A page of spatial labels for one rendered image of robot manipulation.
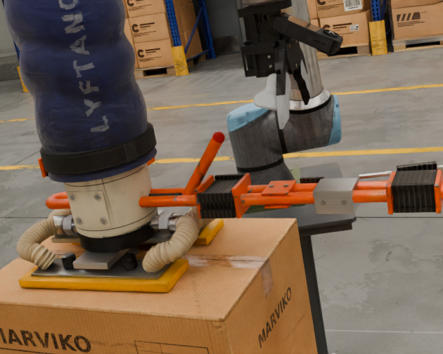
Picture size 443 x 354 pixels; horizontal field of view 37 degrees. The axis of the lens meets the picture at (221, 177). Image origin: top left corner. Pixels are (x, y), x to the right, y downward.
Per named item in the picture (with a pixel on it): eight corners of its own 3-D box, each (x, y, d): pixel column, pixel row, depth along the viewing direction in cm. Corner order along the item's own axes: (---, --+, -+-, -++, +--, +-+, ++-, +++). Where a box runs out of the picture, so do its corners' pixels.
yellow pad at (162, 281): (19, 288, 135) (12, 266, 133) (48, 264, 143) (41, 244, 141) (168, 293, 121) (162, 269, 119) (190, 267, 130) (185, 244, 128)
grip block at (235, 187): (197, 220, 124) (191, 192, 123) (216, 200, 133) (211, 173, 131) (239, 220, 121) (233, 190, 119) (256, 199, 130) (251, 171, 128)
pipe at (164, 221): (20, 267, 135) (13, 242, 133) (86, 216, 157) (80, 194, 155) (169, 270, 122) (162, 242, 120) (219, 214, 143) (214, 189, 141)
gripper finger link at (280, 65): (280, 102, 111) (283, 54, 113) (291, 101, 110) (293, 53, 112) (271, 92, 107) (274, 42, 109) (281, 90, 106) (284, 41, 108)
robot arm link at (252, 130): (237, 157, 216) (226, 105, 212) (289, 148, 213) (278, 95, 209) (233, 171, 202) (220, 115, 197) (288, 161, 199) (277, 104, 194)
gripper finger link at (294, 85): (284, 94, 125) (268, 61, 118) (315, 91, 123) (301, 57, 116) (282, 107, 124) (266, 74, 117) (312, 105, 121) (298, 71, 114)
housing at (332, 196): (314, 215, 117) (311, 192, 115) (323, 200, 123) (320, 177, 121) (354, 215, 114) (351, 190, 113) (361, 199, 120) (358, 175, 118)
